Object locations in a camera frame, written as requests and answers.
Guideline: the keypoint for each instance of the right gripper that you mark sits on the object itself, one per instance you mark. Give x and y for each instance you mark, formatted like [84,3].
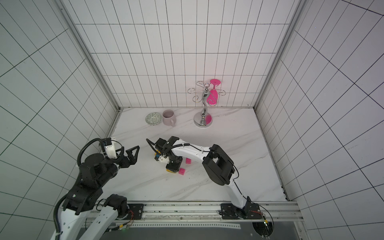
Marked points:
[174,163]

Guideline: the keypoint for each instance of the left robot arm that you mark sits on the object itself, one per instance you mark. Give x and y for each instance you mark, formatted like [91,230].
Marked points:
[98,161]

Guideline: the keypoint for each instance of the silver cup holder stand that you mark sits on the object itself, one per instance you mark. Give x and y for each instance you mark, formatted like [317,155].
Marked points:
[203,119]

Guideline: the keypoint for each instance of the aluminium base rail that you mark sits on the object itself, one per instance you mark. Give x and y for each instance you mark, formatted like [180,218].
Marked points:
[158,214]

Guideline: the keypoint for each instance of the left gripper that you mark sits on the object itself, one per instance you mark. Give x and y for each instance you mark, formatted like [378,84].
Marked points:
[126,164]

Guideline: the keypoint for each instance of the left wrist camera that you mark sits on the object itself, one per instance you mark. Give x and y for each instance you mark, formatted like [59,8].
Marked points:
[110,149]

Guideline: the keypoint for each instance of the pale pink mug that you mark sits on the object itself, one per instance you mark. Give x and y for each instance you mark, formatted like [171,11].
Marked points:
[169,118]

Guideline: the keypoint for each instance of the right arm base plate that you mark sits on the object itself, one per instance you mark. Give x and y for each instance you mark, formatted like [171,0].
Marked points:
[229,210]

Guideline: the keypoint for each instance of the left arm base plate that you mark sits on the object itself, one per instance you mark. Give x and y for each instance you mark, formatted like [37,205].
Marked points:
[133,212]

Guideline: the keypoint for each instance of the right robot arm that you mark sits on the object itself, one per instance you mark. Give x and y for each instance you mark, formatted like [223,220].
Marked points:
[218,165]

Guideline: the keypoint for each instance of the pink wine glass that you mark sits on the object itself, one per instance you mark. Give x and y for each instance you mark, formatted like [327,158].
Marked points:
[212,99]

